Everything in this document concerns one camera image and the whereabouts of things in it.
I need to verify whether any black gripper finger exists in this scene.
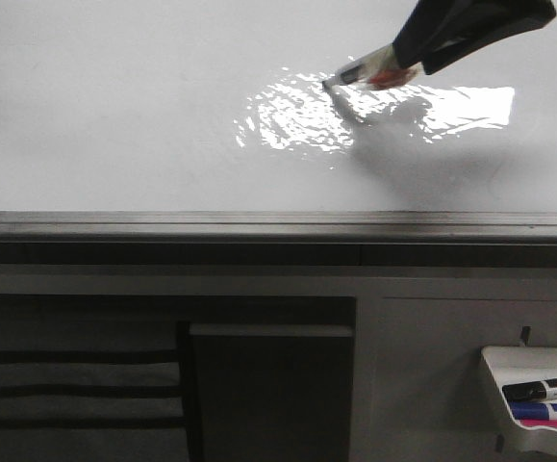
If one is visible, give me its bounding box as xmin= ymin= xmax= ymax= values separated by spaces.
xmin=421 ymin=0 xmax=557 ymax=75
xmin=391 ymin=0 xmax=553 ymax=70

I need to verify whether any white taped whiteboard marker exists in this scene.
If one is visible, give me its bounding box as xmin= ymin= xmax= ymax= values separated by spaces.
xmin=322 ymin=44 xmax=423 ymax=90

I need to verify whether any black tray hook left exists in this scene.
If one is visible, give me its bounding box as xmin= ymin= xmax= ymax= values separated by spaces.
xmin=519 ymin=325 xmax=532 ymax=347

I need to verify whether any white plastic marker tray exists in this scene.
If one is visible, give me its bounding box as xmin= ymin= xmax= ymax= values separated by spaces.
xmin=481 ymin=346 xmax=557 ymax=456

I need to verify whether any black capped marker in tray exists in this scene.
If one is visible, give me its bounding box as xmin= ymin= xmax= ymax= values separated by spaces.
xmin=501 ymin=377 xmax=557 ymax=402

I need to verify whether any blue marker in tray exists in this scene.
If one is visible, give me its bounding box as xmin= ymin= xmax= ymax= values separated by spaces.
xmin=509 ymin=401 xmax=557 ymax=421

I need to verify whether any dark rectangular panel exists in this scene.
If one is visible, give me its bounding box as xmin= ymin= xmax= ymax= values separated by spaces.
xmin=193 ymin=334 xmax=354 ymax=461

